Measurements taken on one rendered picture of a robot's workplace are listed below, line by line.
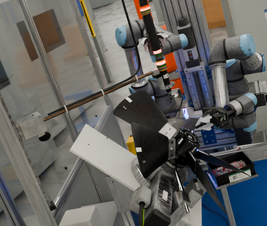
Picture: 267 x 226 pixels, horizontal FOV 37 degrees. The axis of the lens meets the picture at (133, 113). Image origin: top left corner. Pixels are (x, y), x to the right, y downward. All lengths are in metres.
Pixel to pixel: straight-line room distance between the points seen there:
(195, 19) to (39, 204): 1.61
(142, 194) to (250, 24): 2.29
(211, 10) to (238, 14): 6.41
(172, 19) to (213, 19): 7.29
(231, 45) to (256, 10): 1.43
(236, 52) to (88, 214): 1.12
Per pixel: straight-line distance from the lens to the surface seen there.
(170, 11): 2.71
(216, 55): 2.19
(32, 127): 1.59
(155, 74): 1.75
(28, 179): 1.64
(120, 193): 1.88
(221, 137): 2.76
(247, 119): 2.13
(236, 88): 2.62
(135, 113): 1.85
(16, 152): 1.60
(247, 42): 2.16
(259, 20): 3.59
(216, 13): 9.95
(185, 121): 2.07
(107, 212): 2.16
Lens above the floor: 2.00
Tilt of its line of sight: 20 degrees down
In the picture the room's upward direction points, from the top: 18 degrees counter-clockwise
